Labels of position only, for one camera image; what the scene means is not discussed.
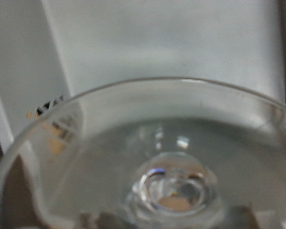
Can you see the clear wine glass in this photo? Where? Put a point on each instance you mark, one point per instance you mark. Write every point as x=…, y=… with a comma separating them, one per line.
x=174, y=191

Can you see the grey plastic crate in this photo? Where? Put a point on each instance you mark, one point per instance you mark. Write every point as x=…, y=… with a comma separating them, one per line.
x=165, y=41

